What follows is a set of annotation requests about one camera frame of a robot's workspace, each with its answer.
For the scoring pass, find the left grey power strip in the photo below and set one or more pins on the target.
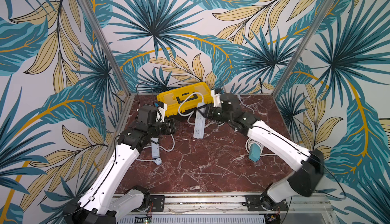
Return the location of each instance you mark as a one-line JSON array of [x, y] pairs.
[[155, 148]]

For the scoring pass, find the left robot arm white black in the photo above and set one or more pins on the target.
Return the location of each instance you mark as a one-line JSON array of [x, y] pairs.
[[130, 144]]

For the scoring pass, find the yellow black toolbox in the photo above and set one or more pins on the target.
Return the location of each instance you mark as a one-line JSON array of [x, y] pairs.
[[196, 93]]

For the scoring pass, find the white slotted cable duct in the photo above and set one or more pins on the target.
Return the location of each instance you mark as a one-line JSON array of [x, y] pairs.
[[194, 219]]

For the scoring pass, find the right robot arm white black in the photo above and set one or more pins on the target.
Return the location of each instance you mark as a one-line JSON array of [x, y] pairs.
[[308, 166]]

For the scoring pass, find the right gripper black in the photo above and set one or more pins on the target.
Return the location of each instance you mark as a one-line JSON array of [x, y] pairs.
[[208, 111]]

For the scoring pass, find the aluminium front rail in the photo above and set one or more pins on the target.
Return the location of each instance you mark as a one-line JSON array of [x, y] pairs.
[[206, 203]]

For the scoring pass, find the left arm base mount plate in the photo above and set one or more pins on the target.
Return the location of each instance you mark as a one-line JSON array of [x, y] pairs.
[[155, 203]]

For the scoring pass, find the teal power strip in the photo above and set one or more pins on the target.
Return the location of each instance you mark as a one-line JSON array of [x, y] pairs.
[[255, 151]]

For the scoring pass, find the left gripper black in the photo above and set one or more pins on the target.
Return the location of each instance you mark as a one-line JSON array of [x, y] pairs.
[[170, 127]]

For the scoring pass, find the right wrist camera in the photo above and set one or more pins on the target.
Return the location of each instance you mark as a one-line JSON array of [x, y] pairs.
[[216, 93]]

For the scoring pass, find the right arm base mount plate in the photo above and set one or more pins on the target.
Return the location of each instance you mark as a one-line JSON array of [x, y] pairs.
[[262, 203]]

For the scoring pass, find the grey white power strip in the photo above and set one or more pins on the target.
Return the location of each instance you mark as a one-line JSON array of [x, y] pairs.
[[199, 124]]

